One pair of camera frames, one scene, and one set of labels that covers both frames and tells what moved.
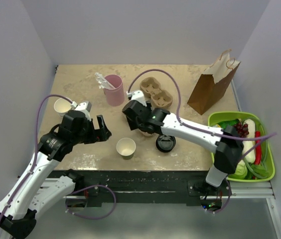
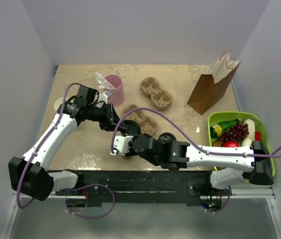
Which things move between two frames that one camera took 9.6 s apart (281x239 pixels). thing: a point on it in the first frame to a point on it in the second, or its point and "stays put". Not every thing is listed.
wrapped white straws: (102, 82) stays put
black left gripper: (100, 134) to (111, 119)
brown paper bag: (213, 86) stays put
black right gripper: (133, 125) to (131, 151)
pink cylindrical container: (115, 97) stays put
